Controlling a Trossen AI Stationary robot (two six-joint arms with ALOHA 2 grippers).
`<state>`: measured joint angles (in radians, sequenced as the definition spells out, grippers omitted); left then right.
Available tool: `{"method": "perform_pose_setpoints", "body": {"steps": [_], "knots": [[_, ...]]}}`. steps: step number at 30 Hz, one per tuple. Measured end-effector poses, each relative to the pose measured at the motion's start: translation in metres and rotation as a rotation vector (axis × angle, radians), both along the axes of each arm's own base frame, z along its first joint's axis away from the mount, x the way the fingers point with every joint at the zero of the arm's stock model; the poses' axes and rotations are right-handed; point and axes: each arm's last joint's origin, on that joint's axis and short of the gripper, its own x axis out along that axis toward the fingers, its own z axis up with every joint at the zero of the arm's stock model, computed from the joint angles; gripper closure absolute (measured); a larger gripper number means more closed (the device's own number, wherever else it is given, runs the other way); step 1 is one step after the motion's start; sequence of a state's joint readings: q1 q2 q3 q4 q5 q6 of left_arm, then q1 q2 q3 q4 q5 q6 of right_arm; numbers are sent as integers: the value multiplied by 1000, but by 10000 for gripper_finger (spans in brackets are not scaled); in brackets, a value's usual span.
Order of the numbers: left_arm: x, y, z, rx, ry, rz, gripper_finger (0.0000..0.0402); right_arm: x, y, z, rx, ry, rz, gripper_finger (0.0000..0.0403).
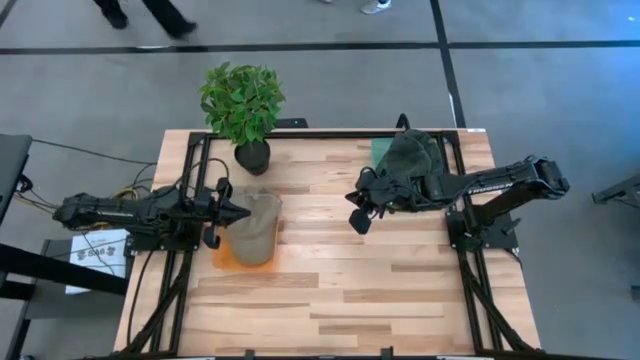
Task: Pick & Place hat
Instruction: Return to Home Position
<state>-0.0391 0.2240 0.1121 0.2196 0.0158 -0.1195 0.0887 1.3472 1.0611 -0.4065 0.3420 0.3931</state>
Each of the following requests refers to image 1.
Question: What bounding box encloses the dark green corduroy cap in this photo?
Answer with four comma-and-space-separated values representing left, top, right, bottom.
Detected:
399, 128, 446, 174
375, 137, 434, 187

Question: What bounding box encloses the beige fabric cap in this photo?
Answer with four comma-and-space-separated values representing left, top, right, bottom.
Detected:
227, 187, 284, 266

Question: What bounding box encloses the person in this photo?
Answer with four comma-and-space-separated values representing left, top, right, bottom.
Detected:
92, 0, 199, 40

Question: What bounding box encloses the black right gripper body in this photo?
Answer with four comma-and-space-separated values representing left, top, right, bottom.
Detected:
366, 169, 432, 210

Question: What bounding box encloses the teal green mat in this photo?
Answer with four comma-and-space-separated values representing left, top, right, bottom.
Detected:
370, 138, 396, 169

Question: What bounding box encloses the black side desk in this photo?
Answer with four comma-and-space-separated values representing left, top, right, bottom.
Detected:
0, 133, 34, 226

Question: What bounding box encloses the person's white shoe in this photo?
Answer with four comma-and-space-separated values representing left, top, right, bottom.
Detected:
359, 0, 393, 15

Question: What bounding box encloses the white printed paper sheet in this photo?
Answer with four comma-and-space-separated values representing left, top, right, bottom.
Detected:
65, 228, 132, 296

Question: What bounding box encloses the black floor cable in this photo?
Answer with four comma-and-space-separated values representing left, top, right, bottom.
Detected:
32, 138, 157, 167

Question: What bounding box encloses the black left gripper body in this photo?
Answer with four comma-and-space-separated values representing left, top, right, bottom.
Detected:
191, 188, 224, 236

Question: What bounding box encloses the green potted plant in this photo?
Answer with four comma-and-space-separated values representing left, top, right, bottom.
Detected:
198, 61, 287, 177

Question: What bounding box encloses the black aluminium table frame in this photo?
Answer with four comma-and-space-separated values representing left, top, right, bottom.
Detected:
114, 130, 541, 359

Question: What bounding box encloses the orange plastic bin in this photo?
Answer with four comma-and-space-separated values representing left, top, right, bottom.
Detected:
212, 185, 284, 274

